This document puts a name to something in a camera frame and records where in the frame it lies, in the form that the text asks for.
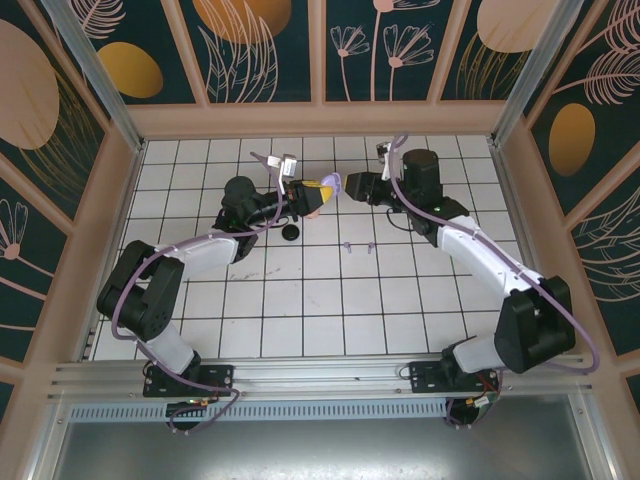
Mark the grey metal panel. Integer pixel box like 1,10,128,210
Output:
47,418,601,480

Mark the aluminium table side rail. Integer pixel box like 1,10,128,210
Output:
488,139,557,354
74,139,147,364

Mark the aluminium frame post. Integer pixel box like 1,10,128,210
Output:
489,0,591,149
39,0,147,154

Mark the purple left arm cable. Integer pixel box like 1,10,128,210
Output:
110,151,294,437

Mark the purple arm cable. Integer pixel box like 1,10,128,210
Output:
388,131,601,374
110,151,294,437

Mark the aluminium mounting rail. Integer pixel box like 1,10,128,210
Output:
47,357,594,401

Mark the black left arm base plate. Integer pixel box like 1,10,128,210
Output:
142,363,236,399

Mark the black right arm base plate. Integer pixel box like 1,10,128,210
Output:
408,360,501,396

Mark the grey slotted cable duct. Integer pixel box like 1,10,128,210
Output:
67,397,451,424

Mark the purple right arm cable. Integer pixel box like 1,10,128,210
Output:
388,131,601,374

